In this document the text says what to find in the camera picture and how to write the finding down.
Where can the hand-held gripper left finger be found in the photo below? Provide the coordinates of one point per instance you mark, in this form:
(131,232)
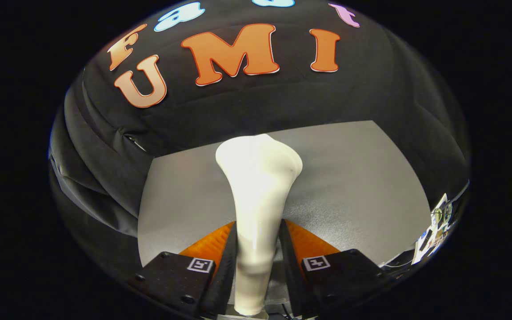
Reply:
(227,275)

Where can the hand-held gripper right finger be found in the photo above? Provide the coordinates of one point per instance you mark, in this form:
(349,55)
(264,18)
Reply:
(289,275)

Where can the white garment steamer head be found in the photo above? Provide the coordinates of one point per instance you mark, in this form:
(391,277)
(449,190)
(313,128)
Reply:
(256,200)

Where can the grey cabinet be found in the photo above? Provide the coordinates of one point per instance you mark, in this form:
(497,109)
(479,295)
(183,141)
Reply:
(349,195)

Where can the white desk clutter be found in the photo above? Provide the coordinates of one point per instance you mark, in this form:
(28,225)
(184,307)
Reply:
(434,231)

